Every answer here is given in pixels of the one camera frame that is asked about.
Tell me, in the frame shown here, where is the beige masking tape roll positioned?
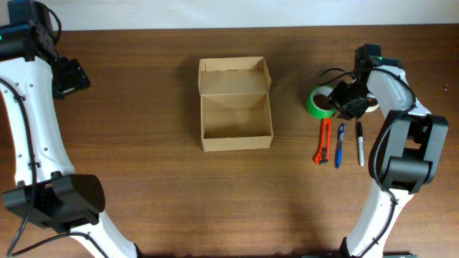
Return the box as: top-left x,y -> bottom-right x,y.
365,95 -> 379,113

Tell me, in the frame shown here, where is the blue ballpoint pen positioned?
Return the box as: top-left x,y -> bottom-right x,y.
335,123 -> 346,168

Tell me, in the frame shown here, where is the green tape roll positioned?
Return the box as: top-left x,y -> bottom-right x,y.
306,85 -> 336,119

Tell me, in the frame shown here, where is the orange utility knife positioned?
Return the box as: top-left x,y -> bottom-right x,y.
314,118 -> 332,165

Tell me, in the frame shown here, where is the brown cardboard box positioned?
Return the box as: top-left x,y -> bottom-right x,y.
198,57 -> 273,152

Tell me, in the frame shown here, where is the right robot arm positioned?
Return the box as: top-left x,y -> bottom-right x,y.
328,44 -> 449,257

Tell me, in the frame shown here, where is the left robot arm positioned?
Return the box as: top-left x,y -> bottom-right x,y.
1,0 -> 141,257

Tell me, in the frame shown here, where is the black white marker pen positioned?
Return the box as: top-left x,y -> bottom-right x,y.
356,121 -> 364,166

